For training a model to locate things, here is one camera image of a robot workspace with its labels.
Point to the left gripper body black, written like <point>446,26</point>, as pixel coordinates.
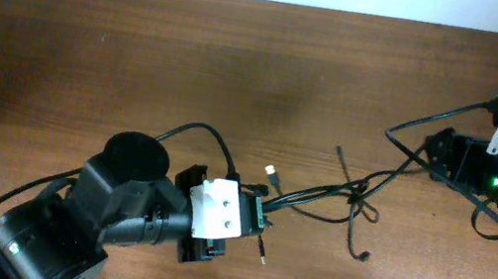
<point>199,247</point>

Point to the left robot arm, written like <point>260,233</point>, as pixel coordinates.
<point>120,196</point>

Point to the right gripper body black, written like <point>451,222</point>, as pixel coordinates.
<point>440,153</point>

